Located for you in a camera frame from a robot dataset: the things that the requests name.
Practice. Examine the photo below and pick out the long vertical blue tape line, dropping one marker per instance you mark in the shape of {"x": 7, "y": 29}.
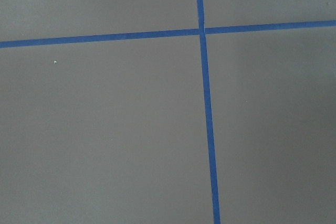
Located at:
{"x": 208, "y": 112}

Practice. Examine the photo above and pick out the long horizontal blue tape line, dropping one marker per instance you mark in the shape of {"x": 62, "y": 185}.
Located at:
{"x": 163, "y": 34}

